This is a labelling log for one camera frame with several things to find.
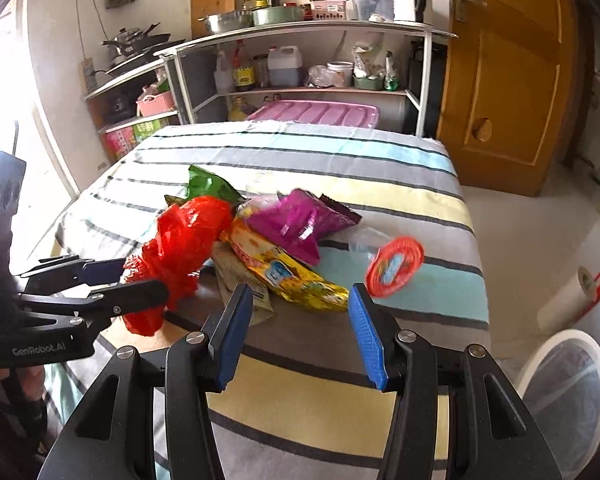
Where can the black frying pan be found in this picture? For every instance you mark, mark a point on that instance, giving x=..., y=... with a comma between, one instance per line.
x=133, y=41

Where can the yellow snack wrapper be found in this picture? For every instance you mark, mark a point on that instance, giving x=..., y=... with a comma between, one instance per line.
x=284, y=275

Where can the pink utensil basket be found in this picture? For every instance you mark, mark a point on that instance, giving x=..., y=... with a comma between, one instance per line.
x=334, y=10

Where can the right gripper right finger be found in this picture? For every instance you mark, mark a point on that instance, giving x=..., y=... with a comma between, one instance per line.
x=375, y=332

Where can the left forearm dark sleeve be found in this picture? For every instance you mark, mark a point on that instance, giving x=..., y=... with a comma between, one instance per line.
x=23, y=422

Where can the pink plastic lid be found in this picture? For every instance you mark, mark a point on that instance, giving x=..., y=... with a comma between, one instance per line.
x=326, y=113

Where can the white metal shelf rack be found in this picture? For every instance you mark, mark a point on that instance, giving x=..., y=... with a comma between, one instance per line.
x=346, y=61

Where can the beige paper wrapper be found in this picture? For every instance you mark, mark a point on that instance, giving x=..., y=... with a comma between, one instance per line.
x=230, y=272

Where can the clear cup red lid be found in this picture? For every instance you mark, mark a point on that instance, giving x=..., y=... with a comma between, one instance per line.
x=391, y=260

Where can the green enamel pot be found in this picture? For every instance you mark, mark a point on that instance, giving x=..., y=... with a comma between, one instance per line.
x=277, y=15

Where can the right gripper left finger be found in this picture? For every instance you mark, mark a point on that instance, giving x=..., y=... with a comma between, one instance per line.
x=227, y=338

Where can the paper towel roll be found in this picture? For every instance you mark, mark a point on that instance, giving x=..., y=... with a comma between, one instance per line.
x=572, y=302

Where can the striped tablecloth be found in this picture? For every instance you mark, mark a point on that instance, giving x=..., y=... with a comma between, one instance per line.
x=300, y=405

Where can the red plastic bag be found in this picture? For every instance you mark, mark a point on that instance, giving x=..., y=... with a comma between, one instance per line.
x=183, y=243

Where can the green snack wrapper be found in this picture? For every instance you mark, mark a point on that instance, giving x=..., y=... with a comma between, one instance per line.
x=202, y=182

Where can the magenta snack bag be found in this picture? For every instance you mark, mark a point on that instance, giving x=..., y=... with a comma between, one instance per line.
x=297, y=222

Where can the clear plastic storage box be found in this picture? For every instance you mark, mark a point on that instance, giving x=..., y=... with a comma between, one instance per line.
x=373, y=10

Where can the steel mixing bowl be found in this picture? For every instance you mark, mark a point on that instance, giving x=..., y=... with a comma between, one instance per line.
x=227, y=21

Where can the white oil jug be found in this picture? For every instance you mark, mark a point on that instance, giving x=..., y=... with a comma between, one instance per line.
x=285, y=67

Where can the pink storage basket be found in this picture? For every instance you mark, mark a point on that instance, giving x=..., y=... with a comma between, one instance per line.
x=155, y=104

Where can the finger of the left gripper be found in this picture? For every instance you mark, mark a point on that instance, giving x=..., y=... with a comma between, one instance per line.
x=56, y=274
x=105, y=303

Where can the red-capped sauce bottle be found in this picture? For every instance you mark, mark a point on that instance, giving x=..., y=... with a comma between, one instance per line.
x=243, y=69

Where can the brown wooden door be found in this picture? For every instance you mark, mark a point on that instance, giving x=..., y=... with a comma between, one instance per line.
x=509, y=82

